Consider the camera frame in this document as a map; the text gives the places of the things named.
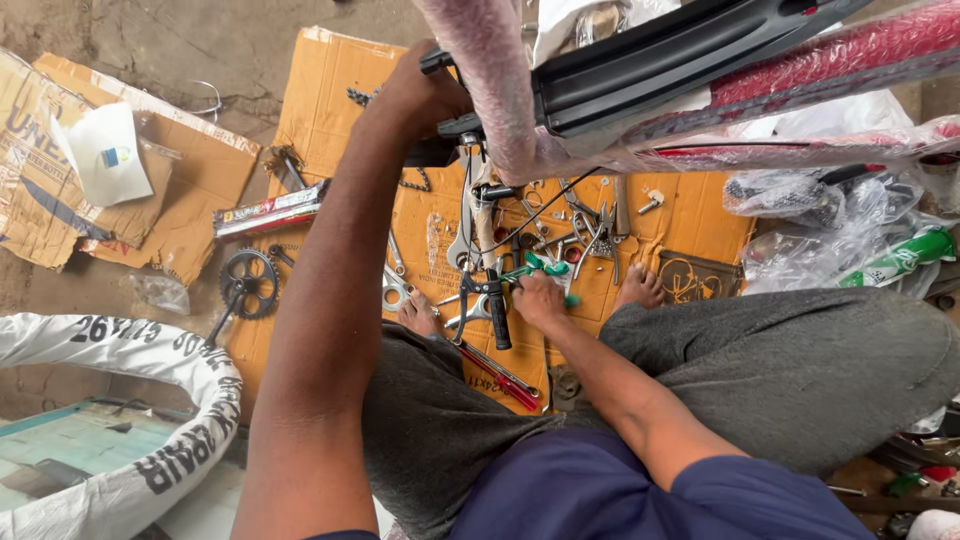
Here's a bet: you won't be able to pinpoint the person's foot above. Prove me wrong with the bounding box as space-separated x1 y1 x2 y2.
396 290 444 339
613 261 667 313

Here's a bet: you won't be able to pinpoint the scattered small metal parts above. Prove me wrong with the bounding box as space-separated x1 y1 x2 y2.
491 177 603 265

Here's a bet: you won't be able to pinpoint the black bicycle chain guard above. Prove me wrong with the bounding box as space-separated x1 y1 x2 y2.
418 0 875 142

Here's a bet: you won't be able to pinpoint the white plastic bag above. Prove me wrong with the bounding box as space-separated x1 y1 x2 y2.
531 0 682 70

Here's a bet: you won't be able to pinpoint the brake lever with black grip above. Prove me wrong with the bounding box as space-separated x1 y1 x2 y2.
453 266 516 352

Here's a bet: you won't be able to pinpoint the person's left hand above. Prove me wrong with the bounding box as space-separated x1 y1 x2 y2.
375 39 475 144

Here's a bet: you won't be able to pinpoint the orange cardboard sheet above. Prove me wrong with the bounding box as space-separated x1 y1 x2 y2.
225 26 759 418

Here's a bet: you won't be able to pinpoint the person's blue shirt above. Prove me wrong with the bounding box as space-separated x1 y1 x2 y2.
303 427 879 540

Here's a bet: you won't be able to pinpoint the bent wire hoop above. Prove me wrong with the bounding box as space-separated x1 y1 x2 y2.
183 78 225 124

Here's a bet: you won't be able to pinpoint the silver pliers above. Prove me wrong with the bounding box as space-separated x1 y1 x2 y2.
573 201 624 287

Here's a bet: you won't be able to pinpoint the red wrapped bicycle frame tube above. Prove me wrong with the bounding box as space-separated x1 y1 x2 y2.
621 0 960 175

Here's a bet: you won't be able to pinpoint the green-handled tool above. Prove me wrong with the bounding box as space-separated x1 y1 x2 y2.
498 251 583 309

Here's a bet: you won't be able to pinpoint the small silver wrench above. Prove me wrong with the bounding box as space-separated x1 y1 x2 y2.
385 228 408 277

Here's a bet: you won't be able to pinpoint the flattened brown cardboard box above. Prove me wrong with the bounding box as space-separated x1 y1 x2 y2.
0 48 264 288

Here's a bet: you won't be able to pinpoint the white paper sheet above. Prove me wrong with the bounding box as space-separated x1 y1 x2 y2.
51 101 156 209

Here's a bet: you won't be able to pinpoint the pink wrapped bicycle frame tube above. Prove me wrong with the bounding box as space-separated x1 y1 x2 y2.
412 0 543 186

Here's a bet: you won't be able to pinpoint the person's grey shorts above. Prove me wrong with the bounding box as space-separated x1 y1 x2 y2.
361 286 960 540

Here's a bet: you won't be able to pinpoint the black chainring with crank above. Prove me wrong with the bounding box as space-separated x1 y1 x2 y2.
205 247 283 351

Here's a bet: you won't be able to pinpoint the green and white packet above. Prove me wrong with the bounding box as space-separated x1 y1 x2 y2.
835 227 958 291

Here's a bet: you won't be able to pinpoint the bicycle tyre in white wrap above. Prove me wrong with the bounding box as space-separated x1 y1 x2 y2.
0 312 246 540

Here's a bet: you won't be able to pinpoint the person's right hand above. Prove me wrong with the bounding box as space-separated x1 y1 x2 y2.
511 268 573 332

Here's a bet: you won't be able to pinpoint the metal hammer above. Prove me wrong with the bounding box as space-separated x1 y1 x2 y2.
610 175 633 243

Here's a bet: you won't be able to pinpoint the large silver spanner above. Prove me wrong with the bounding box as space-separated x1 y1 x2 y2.
446 148 483 273

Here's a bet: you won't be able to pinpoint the heap of clear plastic bags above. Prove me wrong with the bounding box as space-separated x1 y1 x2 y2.
722 90 960 299

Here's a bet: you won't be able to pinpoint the heap of bicycle parts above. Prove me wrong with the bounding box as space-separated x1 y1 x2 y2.
825 408 960 540

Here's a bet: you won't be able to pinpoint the black metal tool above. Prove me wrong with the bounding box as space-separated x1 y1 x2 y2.
274 145 310 193

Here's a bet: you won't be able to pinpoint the person's left foot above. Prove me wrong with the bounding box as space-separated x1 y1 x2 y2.
396 290 444 339

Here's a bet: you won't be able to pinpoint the red-handled screwdriver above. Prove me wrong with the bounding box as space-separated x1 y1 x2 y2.
453 339 543 413

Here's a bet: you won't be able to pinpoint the small clear plastic bag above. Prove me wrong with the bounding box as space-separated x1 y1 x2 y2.
123 268 193 317

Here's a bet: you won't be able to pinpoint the person's right foot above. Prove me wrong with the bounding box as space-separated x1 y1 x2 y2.
613 261 667 313

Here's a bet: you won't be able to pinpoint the brown card with bicycle drawing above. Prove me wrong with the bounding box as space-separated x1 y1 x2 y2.
657 249 745 306

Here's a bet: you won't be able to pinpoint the black brake cable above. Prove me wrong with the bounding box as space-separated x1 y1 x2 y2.
478 166 603 258

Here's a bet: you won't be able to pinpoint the teal board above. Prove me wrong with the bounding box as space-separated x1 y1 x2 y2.
0 396 198 514

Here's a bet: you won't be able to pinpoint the long red printed packet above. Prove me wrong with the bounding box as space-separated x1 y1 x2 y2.
212 180 332 242

